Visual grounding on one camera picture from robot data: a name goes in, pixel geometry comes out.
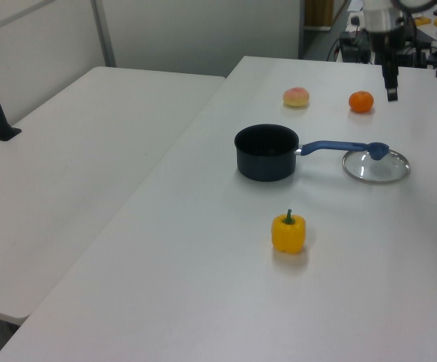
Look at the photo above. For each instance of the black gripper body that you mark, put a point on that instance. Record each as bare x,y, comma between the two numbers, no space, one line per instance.
388,43

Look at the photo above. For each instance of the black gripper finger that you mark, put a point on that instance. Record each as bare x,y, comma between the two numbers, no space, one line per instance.
391,83

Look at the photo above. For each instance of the glass lid with blue knob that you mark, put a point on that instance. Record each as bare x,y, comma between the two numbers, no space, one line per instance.
378,151

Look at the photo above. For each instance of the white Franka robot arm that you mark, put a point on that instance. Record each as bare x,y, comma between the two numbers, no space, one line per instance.
380,15

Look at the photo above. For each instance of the black electronic equipment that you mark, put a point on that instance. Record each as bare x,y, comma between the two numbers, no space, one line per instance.
354,49

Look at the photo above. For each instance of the orange mandarin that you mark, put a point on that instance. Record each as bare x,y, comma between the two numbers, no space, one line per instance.
361,102

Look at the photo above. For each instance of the wooden cabinet panel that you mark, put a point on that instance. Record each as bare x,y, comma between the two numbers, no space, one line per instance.
318,13

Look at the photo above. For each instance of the pink yellow peach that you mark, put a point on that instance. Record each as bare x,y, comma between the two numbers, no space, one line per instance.
296,97

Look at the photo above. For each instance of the dark blue saucepan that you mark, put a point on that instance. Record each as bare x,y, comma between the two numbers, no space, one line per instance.
265,162

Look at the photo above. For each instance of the yellow bell pepper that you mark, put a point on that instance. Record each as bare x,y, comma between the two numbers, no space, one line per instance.
288,234

